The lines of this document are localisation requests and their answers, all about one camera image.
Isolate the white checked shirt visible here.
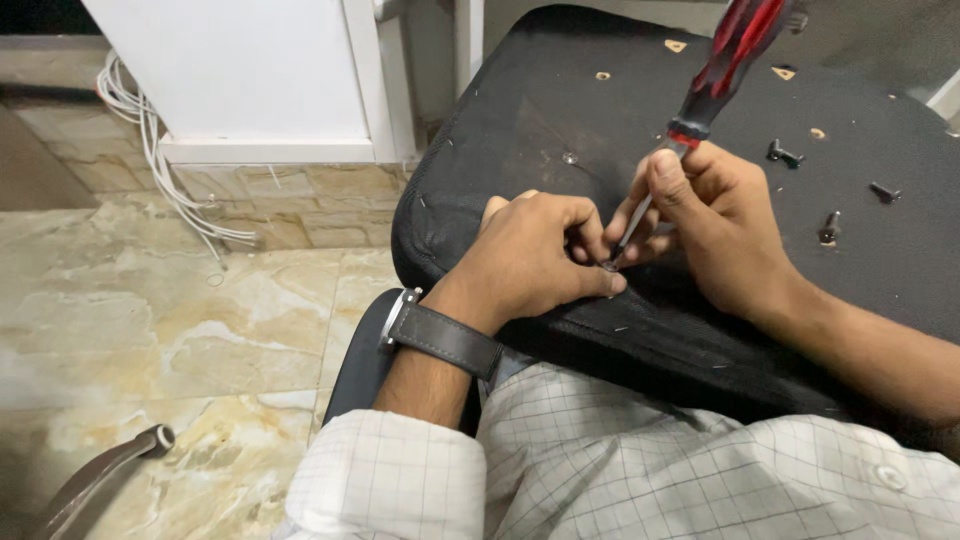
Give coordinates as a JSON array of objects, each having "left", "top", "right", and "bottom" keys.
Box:
[{"left": 271, "top": 363, "right": 960, "bottom": 540}]

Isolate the red and black handled screwdriver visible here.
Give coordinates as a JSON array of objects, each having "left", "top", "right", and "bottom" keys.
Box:
[{"left": 604, "top": 0, "right": 798, "bottom": 271}]

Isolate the black fabric chair seat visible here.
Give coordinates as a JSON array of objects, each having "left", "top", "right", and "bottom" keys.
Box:
[{"left": 390, "top": 3, "right": 960, "bottom": 455}]

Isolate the white furniture post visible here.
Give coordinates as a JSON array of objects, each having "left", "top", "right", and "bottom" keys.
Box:
[{"left": 453, "top": 0, "right": 486, "bottom": 100}]

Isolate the white furniture edge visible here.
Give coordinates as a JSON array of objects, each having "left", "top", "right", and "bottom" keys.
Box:
[{"left": 925, "top": 69, "right": 960, "bottom": 123}]

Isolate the person's left hand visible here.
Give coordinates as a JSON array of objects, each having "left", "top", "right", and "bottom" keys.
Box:
[{"left": 427, "top": 189, "right": 628, "bottom": 336}]

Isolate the wristwatch with dark leather strap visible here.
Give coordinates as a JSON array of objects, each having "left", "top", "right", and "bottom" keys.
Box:
[{"left": 378, "top": 287, "right": 505, "bottom": 382}]

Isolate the white cabinet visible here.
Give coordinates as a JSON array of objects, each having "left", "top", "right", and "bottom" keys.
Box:
[{"left": 80, "top": 0, "right": 421, "bottom": 165}]

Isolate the person's right hand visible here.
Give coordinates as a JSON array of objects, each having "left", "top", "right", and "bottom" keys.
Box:
[{"left": 603, "top": 141, "right": 808, "bottom": 324}]

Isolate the bundle of white cables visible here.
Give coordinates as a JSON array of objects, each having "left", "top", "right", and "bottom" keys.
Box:
[{"left": 95, "top": 48, "right": 261, "bottom": 271}]

